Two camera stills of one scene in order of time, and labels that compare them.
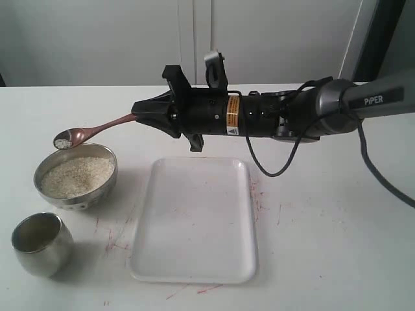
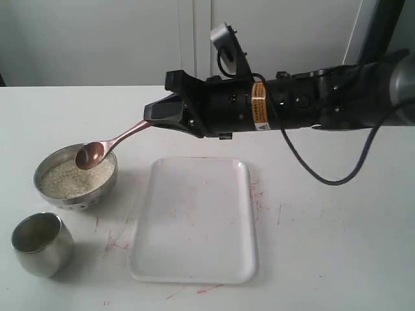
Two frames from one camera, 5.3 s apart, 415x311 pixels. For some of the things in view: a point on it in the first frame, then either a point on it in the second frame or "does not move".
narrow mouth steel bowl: x=43 y=245 does not move
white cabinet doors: x=80 y=43 does not move
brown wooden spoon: x=69 y=137 -> x=91 y=153
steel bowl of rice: x=78 y=177 does not move
